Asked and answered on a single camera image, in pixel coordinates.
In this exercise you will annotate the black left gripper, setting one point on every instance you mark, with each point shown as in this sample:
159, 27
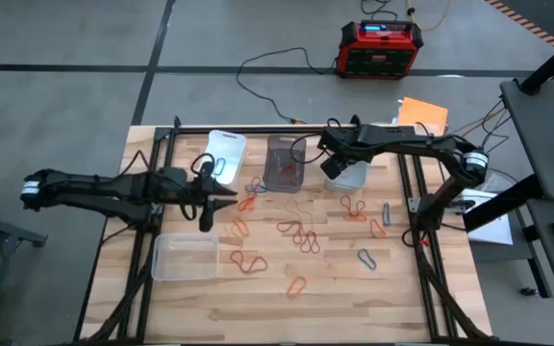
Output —
181, 187

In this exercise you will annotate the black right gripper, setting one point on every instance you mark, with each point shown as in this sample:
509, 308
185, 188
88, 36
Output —
354, 141

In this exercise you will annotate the yellow rubber band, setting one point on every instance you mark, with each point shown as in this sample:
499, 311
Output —
290, 204
227, 230

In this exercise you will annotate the blue rubber band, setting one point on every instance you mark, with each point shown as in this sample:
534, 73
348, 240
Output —
224, 166
263, 188
372, 265

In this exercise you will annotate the grey rubber band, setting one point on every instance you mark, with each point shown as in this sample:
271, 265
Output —
383, 214

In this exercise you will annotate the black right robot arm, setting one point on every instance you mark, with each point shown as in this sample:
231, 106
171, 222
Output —
416, 144

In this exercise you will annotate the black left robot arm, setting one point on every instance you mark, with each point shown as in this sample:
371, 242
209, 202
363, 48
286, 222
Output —
89, 190

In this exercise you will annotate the off-white plastic basket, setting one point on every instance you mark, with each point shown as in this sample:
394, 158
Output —
354, 180

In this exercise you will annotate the white plastic basket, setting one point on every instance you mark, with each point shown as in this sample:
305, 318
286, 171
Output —
234, 144

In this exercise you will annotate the clear plastic basket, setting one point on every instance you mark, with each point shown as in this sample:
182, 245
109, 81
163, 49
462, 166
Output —
185, 259

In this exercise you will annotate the orange paper sheet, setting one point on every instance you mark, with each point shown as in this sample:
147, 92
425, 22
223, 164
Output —
423, 115

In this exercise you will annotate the smoky grey plastic basket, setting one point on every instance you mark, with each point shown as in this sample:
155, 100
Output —
277, 154

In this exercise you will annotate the red portable power station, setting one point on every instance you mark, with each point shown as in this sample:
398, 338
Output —
378, 57

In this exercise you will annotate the black desk leg beam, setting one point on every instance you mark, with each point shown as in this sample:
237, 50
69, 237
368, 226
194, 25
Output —
503, 204

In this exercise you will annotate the white papers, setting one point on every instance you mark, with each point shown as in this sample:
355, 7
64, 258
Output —
493, 230

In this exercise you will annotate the hazard striped floor strip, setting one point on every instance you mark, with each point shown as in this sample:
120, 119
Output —
536, 30

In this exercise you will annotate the small black foot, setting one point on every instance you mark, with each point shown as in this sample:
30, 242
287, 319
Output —
528, 291

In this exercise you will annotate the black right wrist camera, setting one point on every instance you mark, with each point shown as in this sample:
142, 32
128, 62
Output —
334, 168

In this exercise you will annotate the black aluminium frame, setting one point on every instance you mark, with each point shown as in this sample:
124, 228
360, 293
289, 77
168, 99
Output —
258, 129

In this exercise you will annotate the black vertical post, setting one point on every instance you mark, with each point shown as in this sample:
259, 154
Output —
551, 62

